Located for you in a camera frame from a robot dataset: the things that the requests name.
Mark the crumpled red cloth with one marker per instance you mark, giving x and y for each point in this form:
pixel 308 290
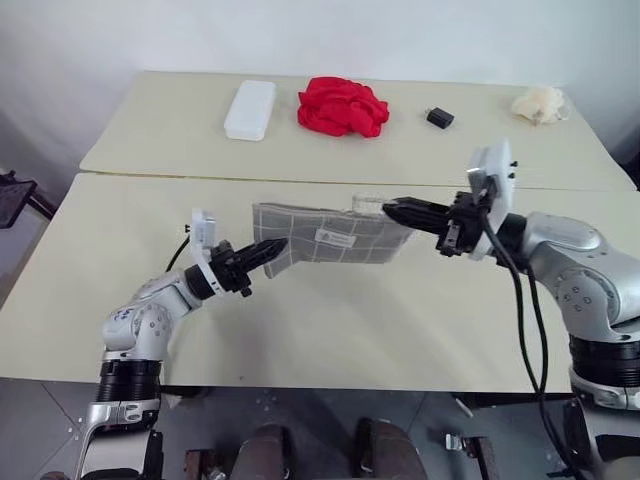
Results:
pixel 340 107

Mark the white plastic box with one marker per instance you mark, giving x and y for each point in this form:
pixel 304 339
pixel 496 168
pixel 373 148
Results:
pixel 250 110

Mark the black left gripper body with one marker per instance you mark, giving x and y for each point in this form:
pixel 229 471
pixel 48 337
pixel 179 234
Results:
pixel 227 267

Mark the small black adapter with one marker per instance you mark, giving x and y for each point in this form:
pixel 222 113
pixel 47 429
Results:
pixel 440 117

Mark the grey plaid pouch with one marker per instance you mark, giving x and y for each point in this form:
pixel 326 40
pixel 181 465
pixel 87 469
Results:
pixel 340 240

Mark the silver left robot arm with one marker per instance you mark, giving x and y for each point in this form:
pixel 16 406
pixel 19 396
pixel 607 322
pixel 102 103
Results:
pixel 150 305

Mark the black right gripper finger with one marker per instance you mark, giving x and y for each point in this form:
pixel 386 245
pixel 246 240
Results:
pixel 420 207
pixel 422 224

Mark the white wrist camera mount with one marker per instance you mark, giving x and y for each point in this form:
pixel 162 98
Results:
pixel 202 227
pixel 500 170

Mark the cream mesh bath sponge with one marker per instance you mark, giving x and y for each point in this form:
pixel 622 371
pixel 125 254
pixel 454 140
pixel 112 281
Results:
pixel 537 104

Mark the dark rounded shape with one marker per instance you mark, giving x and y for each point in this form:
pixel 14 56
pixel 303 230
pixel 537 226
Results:
pixel 382 450
pixel 267 452

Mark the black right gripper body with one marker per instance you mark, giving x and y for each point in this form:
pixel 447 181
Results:
pixel 457 225

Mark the clear plastic marker case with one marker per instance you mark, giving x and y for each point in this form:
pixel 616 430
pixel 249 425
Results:
pixel 367 204

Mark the black chair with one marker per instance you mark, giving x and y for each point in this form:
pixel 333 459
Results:
pixel 17 195

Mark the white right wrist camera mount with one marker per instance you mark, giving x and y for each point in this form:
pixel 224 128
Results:
pixel 500 170

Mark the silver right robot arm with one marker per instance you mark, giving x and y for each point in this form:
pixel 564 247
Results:
pixel 575 240

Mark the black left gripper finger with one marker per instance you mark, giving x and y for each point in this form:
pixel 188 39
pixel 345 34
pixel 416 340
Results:
pixel 265 248
pixel 264 263

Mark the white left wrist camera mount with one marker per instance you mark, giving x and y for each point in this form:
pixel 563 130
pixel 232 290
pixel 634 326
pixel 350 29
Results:
pixel 202 227

